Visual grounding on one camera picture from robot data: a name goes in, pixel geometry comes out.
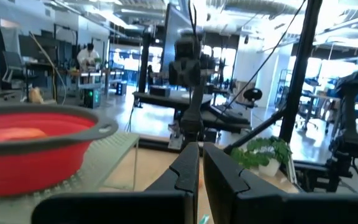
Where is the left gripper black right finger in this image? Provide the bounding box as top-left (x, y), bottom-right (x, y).
top-left (203, 142), bottom-right (358, 224)

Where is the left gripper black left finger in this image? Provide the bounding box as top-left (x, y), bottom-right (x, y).
top-left (31, 142), bottom-right (200, 224)

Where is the red colander with grey rim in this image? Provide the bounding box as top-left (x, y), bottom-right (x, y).
top-left (0, 104), bottom-right (119, 198)

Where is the black background table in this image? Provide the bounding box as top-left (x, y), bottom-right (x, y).
top-left (132, 90), bottom-right (214, 111)

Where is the green plant in white pot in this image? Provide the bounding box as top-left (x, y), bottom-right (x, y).
top-left (230, 136), bottom-right (293, 178)

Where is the black stool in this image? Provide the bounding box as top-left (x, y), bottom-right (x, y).
top-left (243, 88), bottom-right (264, 110)

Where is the green lit box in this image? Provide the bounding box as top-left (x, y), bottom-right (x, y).
top-left (83, 88), bottom-right (101, 110)

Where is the person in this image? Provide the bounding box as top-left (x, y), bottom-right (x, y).
top-left (76, 42), bottom-right (101, 73)

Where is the black jointed stand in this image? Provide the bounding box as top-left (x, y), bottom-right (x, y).
top-left (327, 70), bottom-right (358, 194)

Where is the grey office chair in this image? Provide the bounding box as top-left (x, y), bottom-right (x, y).
top-left (1, 50), bottom-right (29, 91)

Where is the small white wire table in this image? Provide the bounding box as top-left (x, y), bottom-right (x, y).
top-left (0, 132), bottom-right (141, 224)

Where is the black aluminium frame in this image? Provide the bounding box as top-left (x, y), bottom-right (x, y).
top-left (138, 0), bottom-right (332, 194)

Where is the yellow hanging cable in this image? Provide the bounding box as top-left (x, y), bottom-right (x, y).
top-left (29, 30), bottom-right (67, 105)

